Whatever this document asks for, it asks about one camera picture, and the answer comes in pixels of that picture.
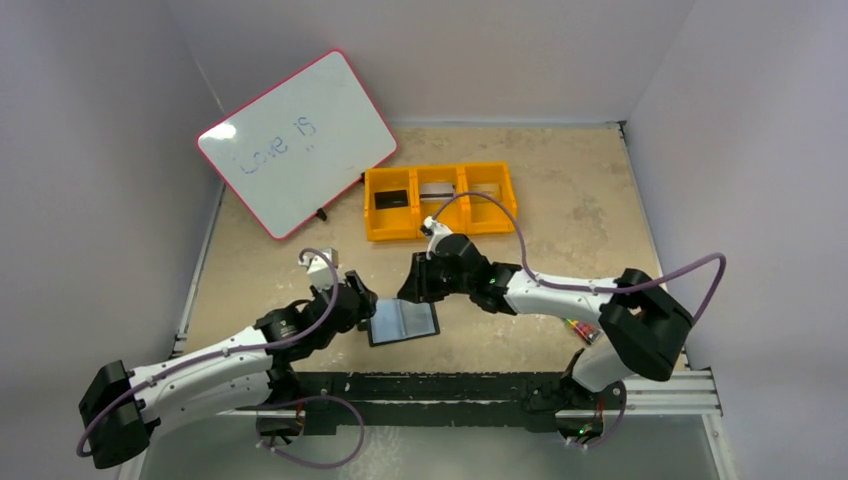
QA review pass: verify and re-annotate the aluminium frame rail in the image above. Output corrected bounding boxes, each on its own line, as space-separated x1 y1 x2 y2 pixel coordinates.
556 368 725 419

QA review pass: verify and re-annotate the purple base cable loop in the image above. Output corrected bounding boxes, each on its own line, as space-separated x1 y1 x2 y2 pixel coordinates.
255 396 368 472

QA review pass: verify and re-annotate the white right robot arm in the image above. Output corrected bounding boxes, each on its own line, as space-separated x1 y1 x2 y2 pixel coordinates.
397 234 694 407

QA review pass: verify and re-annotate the silver card in tray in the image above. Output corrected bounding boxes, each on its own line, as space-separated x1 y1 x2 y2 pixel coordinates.
419 182 456 203

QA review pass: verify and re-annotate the black leather card holder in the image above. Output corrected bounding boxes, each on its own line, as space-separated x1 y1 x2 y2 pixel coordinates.
357 298 440 347

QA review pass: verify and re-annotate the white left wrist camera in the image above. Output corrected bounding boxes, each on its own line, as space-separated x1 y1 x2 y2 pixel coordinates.
298 247 338 291

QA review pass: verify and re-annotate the beige card in tray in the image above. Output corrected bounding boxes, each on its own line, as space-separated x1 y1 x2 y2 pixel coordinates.
468 182 501 198

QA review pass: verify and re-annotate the pink framed whiteboard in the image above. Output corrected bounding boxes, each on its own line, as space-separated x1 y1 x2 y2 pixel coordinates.
196 49 398 240

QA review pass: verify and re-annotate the pack of coloured markers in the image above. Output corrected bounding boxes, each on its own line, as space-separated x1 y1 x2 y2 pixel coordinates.
564 319 602 345

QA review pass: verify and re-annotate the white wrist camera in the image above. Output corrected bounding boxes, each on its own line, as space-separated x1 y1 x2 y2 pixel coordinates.
420 216 453 259
298 247 338 291

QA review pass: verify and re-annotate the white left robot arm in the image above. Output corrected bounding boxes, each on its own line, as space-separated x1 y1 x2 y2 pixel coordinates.
77 271 378 469

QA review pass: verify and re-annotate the black card in tray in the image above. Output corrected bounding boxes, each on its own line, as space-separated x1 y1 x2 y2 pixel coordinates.
373 190 409 210

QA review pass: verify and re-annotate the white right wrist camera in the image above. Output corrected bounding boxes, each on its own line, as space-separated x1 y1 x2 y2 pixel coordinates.
420 216 453 259

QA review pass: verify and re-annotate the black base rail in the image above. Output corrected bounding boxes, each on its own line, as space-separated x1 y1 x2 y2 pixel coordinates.
254 369 631 439

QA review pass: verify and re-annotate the yellow three-compartment tray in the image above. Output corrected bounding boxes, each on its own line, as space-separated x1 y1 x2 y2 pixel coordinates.
363 162 517 242

